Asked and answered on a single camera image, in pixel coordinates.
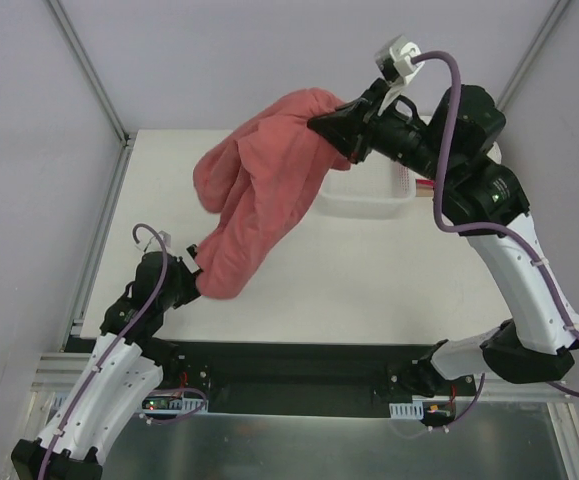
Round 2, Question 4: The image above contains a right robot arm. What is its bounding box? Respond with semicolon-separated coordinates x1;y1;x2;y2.
307;80;579;397

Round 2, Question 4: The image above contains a front aluminium rail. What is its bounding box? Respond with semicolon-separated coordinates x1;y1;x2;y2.
31;349;578;401

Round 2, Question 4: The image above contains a right white cable duct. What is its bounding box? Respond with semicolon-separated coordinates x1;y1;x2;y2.
389;400;424;421

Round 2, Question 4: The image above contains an aluminium rail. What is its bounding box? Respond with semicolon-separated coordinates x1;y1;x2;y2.
58;136;135;352
31;349;578;401

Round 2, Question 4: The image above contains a left white cable duct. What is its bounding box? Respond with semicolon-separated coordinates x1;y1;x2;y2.
48;392;210;415

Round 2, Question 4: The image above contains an aluminium frame post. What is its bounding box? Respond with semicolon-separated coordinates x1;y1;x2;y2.
497;0;574;112
44;0;131;146

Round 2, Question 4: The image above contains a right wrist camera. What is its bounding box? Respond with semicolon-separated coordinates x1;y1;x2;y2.
374;35;421;85

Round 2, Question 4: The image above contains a right aluminium frame post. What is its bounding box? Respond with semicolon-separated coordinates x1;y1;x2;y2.
497;0;574;112

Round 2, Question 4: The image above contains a left aluminium frame post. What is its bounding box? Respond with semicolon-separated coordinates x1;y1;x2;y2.
44;0;131;146

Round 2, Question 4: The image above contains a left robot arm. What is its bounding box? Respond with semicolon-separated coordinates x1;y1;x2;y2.
11;249;200;479

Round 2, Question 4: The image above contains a white perforated plastic basket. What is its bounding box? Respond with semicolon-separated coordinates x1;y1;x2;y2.
314;152;425;220

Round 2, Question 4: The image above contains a left side aluminium rail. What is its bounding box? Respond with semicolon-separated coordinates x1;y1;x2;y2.
58;136;135;352

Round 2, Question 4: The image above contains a folded tan t shirt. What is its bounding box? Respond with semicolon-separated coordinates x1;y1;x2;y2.
416;187;434;198

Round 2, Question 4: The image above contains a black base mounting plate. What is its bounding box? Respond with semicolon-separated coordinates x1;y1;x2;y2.
63;335;487;415

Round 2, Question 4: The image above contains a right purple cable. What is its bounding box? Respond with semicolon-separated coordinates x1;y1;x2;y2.
408;50;579;399

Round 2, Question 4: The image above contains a salmon pink t shirt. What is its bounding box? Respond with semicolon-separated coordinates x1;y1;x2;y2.
193;88;351;300

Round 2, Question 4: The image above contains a white cable duct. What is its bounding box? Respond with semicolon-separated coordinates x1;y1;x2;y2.
48;392;210;415
389;400;424;421

